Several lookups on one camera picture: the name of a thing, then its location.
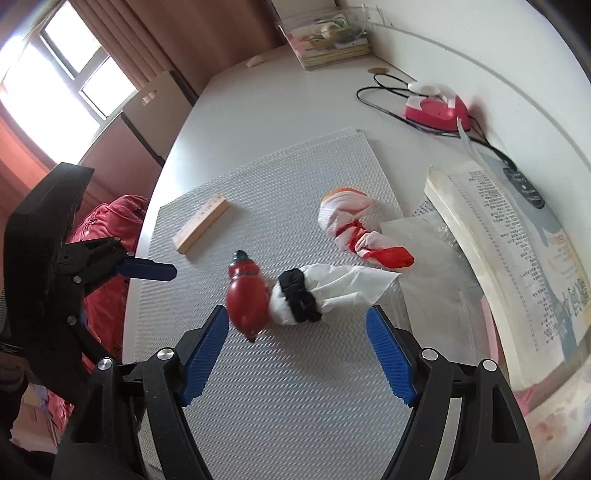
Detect brown pleated curtain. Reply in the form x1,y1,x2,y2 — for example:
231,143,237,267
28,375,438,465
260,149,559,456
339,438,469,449
69,0,287,104

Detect black power cable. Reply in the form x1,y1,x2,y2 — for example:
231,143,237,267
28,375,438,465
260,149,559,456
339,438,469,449
356,74,518,168

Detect pink floral notebook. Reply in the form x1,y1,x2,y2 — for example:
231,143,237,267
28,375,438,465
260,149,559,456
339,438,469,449
517,364,591,480

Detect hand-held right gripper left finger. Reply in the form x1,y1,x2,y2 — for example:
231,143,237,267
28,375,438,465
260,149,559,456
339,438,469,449
52,305,230,480

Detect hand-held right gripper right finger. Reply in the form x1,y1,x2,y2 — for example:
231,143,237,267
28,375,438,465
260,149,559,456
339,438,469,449
366,305,540,480

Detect black hair scrunchie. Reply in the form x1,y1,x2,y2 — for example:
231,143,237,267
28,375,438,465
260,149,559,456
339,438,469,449
278,268,323,323

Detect white red plastic bag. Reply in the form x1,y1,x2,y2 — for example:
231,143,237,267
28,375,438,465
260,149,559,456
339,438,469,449
318,187,415,269

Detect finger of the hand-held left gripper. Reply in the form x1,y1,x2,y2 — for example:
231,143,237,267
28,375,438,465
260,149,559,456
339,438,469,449
65,236,178,292

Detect clear acrylic organizer box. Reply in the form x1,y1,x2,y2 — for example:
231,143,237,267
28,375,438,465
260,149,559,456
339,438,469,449
276,4,370,47

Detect stack of flat books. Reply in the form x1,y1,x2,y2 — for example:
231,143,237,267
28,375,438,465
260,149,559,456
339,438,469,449
288,36,372,71

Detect translucent ribbed desk mat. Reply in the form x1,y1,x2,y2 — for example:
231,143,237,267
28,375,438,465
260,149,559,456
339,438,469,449
134,127,458,480

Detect tan rectangular box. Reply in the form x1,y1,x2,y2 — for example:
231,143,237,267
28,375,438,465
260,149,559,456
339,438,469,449
173,195,230,254

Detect reddish curtain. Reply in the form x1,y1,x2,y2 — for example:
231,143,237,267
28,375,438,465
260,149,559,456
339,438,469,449
0,102,93,210

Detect red plastic bottle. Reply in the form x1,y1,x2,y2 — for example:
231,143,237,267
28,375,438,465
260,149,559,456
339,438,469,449
225,250,273,343

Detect pink floral bed blanket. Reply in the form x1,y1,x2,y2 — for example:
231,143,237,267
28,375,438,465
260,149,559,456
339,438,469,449
18,194,151,444

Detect window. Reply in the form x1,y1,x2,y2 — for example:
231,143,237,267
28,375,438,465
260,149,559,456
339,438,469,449
0,0,139,136

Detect clear plastic sheet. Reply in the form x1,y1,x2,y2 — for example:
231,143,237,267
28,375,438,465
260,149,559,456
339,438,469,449
379,215,490,365

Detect grey blue flat pad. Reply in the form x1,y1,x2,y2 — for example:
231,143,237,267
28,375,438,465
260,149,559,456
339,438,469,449
475,148,565,232

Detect pink mini iron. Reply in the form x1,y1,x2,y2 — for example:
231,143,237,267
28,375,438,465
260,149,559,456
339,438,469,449
404,83,472,132

